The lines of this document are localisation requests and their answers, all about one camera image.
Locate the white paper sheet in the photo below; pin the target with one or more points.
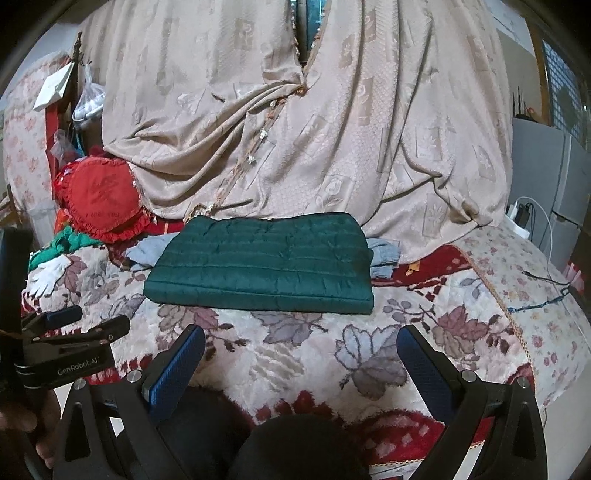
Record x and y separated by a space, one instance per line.
53 87

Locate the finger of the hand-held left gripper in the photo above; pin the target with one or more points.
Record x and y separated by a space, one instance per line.
104 330
62 316

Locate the light blue garment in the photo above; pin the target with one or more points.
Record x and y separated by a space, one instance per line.
383 258

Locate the clear plastic bag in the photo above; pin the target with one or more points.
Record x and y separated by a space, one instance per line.
88 99

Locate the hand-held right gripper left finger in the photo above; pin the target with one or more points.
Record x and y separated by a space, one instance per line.
178 367

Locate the beige patterned curtain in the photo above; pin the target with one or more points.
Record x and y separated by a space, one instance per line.
286 129

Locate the white glove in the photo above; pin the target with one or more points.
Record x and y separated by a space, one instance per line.
46 274

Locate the green quilted jacket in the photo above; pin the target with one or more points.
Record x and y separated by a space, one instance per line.
263 265

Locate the pink floral cover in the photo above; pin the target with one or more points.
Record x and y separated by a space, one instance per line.
27 134

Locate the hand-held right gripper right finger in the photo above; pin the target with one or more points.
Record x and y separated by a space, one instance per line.
425 364

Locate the window behind curtain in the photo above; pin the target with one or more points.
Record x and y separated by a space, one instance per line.
308 27

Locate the white power strip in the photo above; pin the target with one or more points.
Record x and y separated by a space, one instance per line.
518 221

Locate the window with metal grille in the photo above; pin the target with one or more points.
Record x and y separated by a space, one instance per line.
561 92

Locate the wooden coat stand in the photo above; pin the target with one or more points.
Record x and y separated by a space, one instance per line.
74 64

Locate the grey cabinet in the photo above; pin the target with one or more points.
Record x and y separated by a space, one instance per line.
549 161

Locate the floral leaf-pattern blanket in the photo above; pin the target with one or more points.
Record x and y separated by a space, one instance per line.
332 350

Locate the red heart-shaped cushion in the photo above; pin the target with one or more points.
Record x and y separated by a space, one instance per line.
104 198

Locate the person's left hand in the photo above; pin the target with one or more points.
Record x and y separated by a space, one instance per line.
21 422

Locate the green cloth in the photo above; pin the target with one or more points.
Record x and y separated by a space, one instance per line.
48 249

